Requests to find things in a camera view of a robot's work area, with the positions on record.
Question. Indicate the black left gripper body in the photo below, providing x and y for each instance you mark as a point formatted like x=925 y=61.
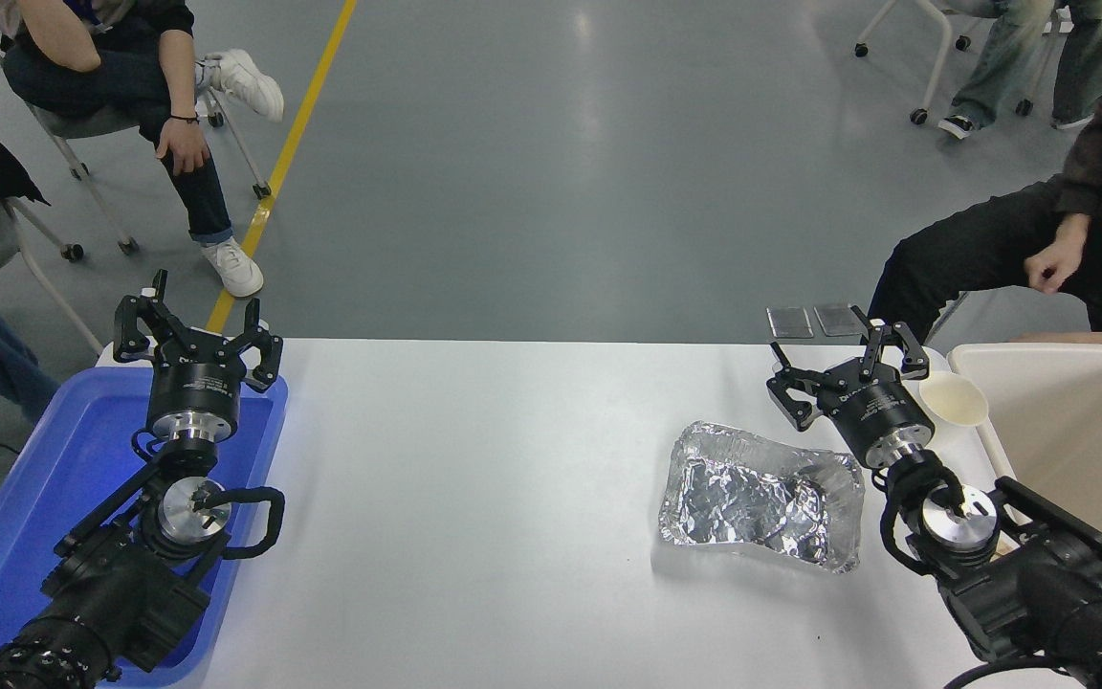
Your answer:
x=195 y=388

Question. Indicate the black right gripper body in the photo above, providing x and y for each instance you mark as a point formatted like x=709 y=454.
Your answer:
x=876 y=411

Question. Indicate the pale paper cup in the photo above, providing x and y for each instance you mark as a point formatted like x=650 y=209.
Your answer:
x=958 y=402

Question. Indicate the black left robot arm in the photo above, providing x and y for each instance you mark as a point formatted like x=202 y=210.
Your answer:
x=111 y=593

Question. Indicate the person's hand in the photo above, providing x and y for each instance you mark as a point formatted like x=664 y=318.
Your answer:
x=1056 y=263
x=183 y=145

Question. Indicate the silver floor plate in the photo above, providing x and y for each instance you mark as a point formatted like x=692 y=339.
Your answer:
x=836 y=319
x=789 y=322

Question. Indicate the crumpled silver foil tray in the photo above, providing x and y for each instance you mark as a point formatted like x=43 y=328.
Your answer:
x=752 y=498

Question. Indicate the person beside bin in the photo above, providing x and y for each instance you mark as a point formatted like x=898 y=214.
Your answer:
x=981 y=249

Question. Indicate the blue plastic tray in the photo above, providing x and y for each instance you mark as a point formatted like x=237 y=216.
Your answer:
x=34 y=478

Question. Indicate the large pale bin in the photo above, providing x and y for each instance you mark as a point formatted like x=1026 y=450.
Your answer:
x=1077 y=431

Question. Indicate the seated person with crossed legs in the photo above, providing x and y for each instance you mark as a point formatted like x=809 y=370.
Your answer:
x=121 y=72

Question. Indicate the white wheeled chair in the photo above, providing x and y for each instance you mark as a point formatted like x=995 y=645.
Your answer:
x=934 y=57

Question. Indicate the distant seated person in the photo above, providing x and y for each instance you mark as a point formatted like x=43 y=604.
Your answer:
x=1029 y=57

